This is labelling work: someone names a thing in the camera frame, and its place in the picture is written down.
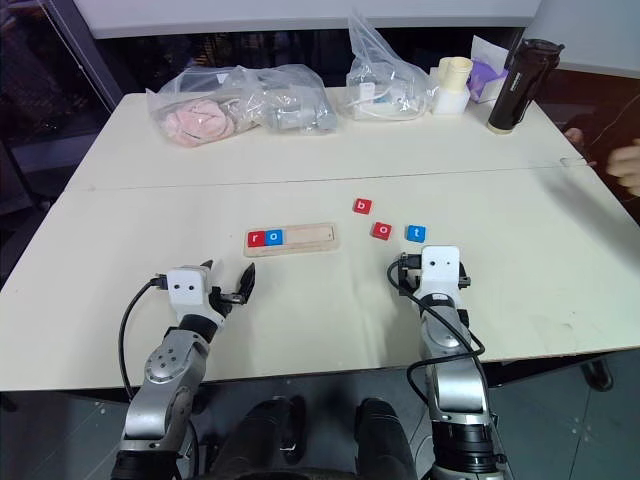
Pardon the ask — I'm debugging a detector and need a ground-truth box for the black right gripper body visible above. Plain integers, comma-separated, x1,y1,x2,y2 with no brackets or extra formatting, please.
407,263,473,293

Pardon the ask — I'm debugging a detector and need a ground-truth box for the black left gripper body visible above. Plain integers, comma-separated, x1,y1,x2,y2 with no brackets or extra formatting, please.
207,285,251,318

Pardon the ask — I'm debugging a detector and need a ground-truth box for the wooden letter tray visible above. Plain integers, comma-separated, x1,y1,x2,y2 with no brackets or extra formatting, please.
243,222,341,259

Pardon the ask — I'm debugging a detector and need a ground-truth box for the pink plush item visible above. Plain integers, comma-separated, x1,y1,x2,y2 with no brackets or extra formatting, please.
162,98,237,148

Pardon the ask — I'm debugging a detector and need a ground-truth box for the dark rounded shape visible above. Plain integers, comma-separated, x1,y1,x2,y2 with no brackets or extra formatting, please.
227,396,307,480
355,397,417,480

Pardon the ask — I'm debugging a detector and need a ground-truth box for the black chair caster wheel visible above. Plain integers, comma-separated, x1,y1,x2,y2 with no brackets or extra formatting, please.
581,359,615,393

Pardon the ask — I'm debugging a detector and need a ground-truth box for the plastic bag with grey items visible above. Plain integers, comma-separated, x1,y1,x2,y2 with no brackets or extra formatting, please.
266,98,340,134

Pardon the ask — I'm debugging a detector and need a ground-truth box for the large clear plastic bag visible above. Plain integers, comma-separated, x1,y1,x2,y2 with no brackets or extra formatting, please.
145,63,343,149

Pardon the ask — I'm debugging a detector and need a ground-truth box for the white and beige printed part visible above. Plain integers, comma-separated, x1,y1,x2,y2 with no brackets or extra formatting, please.
431,55,474,117

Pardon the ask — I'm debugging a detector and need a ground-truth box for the black drinking bottle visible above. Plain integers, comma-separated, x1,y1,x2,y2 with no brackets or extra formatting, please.
486,38,567,136

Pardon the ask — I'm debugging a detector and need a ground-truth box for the purple tissue pack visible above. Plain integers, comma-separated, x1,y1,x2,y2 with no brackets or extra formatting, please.
467,34,512,106

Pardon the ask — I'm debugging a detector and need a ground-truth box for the tall clear plastic bag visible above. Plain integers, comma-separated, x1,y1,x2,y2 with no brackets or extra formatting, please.
345,8,442,123

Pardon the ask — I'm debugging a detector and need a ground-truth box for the bystander dark clothed body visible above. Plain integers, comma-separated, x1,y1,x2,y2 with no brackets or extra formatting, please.
563,67,640,224

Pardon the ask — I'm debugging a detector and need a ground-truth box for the white background desk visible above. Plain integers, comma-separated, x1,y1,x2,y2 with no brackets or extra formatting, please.
73,0,539,41
519,0,640,80

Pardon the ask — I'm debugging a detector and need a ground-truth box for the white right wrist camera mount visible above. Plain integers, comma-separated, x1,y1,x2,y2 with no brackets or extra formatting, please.
418,245,462,302

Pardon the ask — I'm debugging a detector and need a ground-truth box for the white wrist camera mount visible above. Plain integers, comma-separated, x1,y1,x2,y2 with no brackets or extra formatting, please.
166,267,225,321
418,245,462,302

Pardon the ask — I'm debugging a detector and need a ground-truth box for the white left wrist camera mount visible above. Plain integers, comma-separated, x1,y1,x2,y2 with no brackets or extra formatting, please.
166,267,225,321

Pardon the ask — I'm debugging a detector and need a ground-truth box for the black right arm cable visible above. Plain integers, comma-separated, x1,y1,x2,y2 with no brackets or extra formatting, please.
386,253,487,417

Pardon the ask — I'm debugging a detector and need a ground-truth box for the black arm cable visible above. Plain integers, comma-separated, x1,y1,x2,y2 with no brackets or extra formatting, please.
117,272,169,401
386,253,487,417

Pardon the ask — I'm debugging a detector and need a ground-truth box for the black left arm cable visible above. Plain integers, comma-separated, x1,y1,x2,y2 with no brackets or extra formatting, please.
117,272,169,401

